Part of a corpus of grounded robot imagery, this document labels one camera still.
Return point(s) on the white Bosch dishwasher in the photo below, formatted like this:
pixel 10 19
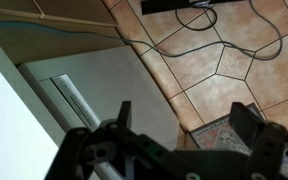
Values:
pixel 127 86

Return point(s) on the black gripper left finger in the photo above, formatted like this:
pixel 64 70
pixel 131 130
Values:
pixel 74 150

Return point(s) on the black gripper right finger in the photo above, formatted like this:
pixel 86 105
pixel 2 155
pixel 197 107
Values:
pixel 267 150

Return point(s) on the flat black bar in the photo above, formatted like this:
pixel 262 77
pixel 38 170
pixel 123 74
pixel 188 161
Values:
pixel 164 6

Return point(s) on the white kitchen countertop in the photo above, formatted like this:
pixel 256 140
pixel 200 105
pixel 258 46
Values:
pixel 7 126

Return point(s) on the patterned floor rug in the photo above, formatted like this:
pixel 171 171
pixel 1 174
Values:
pixel 214 135

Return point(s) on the dishwasher control panel strip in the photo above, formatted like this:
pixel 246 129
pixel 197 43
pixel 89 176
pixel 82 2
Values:
pixel 72 96

